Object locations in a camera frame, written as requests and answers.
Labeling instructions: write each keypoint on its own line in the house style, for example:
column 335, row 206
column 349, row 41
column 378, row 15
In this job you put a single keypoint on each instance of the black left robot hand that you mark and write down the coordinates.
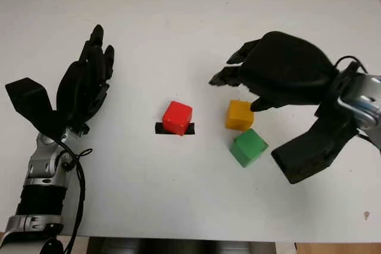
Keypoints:
column 77, row 87

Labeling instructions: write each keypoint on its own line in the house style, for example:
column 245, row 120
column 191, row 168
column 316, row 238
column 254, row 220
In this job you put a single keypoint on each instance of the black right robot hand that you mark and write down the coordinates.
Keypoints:
column 285, row 69

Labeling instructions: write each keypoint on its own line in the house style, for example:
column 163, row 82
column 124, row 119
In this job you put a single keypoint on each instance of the yellow cube block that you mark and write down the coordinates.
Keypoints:
column 238, row 115

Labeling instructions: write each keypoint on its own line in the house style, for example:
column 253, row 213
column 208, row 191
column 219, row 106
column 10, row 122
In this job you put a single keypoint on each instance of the green cube block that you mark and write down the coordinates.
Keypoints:
column 248, row 148

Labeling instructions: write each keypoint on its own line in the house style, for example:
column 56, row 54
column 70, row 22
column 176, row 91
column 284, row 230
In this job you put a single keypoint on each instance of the red cube block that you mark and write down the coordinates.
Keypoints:
column 176, row 117

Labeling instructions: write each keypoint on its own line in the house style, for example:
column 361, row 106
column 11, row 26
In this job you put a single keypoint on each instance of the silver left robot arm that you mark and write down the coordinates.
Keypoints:
column 41, row 170

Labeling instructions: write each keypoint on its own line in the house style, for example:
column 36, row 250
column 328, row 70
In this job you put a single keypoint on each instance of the black tape strip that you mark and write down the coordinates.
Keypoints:
column 158, row 129

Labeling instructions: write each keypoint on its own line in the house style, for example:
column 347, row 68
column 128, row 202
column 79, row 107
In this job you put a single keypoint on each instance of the dark robot torso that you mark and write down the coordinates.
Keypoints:
column 184, row 246

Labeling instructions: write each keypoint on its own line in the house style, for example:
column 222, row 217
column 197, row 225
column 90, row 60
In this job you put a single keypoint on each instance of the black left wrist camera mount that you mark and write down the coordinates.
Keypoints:
column 29, row 99

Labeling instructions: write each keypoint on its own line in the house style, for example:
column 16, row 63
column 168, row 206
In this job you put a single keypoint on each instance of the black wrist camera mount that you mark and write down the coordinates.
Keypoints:
column 312, row 153
column 29, row 99

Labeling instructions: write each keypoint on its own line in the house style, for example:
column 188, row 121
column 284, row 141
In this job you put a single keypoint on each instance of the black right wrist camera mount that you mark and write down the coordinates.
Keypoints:
column 312, row 153

